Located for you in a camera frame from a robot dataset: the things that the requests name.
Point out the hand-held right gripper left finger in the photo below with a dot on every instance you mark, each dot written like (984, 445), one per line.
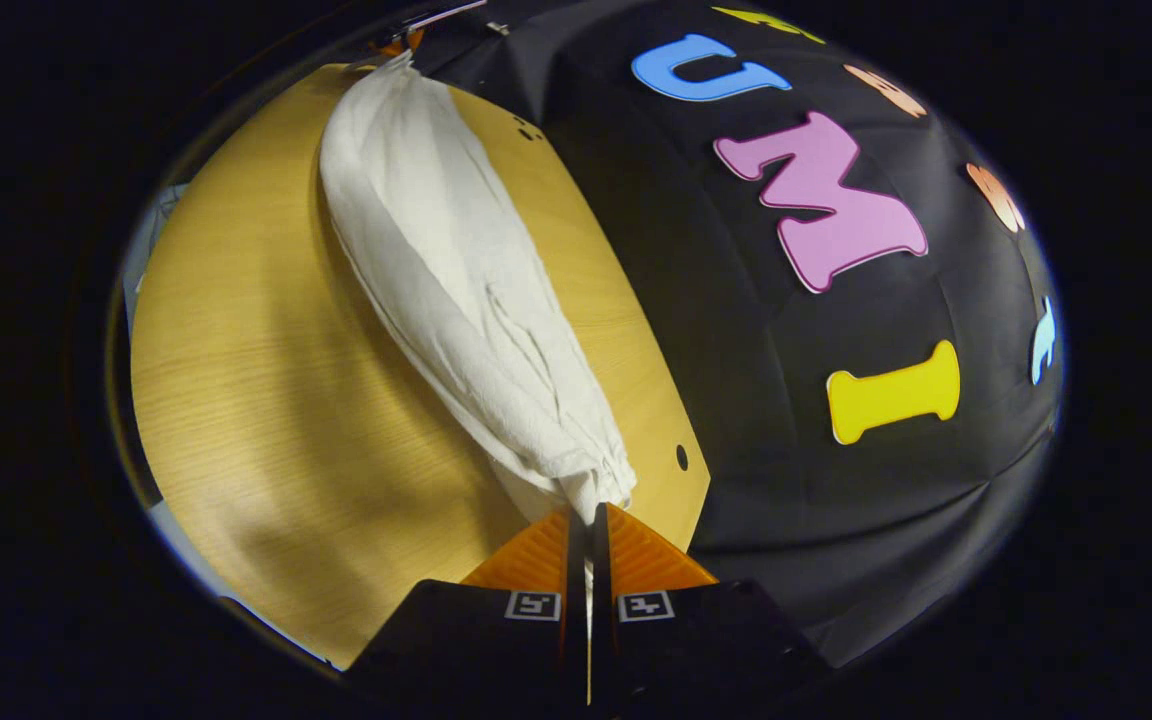
(526, 640)

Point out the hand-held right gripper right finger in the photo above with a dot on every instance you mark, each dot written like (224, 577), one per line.
(676, 640)

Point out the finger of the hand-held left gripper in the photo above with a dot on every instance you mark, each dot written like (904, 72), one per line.
(398, 43)

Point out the white jeans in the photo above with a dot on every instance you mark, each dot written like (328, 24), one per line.
(456, 270)

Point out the black backdrop cloth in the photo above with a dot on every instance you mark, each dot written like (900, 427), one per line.
(736, 330)

